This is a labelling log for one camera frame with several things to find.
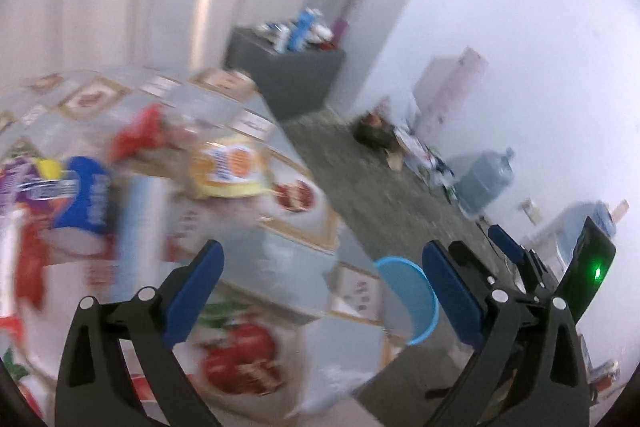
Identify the yellow orange biscuit packet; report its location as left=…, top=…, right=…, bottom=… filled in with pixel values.
left=188, top=134, right=269, bottom=199

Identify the purple snack bag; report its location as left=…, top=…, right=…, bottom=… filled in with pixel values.
left=1, top=156, right=63, bottom=215

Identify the blue plastic trash basket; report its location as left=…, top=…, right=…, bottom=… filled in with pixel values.
left=375, top=257, right=439, bottom=346

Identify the blue water jug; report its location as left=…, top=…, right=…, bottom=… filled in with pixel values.
left=454, top=147, right=515, bottom=216

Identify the pink cardboard box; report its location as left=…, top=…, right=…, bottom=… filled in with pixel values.
left=412, top=46, right=488, bottom=144

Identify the blue snack packet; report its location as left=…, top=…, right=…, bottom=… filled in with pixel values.
left=52, top=156, right=112, bottom=236

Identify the patterned fruit bed quilt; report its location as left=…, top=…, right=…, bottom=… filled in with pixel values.
left=1, top=66, right=388, bottom=426

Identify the grey storage cabinet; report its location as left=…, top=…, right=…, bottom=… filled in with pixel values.
left=224, top=27, right=346, bottom=120

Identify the red crumpled wrapper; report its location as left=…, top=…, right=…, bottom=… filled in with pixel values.
left=107, top=103, right=169, bottom=164

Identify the blue bottle on cabinet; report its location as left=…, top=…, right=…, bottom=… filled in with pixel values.
left=288, top=9, right=316, bottom=52

